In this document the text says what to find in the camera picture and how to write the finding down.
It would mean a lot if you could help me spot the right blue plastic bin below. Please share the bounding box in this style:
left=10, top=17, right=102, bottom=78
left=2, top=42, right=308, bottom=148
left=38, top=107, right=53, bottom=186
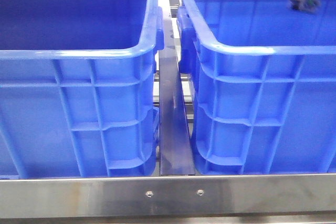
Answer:
left=178, top=0, right=335, bottom=175

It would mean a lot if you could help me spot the blue plastic bin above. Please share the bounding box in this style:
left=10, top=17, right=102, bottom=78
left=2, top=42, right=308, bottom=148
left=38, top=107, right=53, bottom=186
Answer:
left=178, top=0, right=335, bottom=175
left=1, top=0, right=164, bottom=180

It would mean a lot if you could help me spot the steel divider bar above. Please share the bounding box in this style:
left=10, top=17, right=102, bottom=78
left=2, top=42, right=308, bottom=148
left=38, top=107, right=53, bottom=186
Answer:
left=159, top=7, right=195, bottom=176

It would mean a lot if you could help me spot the left blue plastic bin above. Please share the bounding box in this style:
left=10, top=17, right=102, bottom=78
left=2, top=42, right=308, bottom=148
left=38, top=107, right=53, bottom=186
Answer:
left=1, top=0, right=164, bottom=180

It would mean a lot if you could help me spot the steel front rail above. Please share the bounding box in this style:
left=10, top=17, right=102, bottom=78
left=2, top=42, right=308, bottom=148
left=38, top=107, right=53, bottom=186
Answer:
left=1, top=174, right=335, bottom=219

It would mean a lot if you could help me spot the right rail screw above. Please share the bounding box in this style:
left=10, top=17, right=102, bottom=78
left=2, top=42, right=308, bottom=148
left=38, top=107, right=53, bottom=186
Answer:
left=196, top=189, right=204, bottom=197

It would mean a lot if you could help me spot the rail screw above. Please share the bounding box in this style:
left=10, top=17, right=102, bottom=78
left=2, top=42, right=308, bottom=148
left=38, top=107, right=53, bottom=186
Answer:
left=196, top=189, right=204, bottom=197
left=145, top=190, right=154, bottom=198

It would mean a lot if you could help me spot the left rail screw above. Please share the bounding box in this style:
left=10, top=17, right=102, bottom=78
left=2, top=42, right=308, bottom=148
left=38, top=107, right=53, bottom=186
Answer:
left=145, top=190, right=154, bottom=198

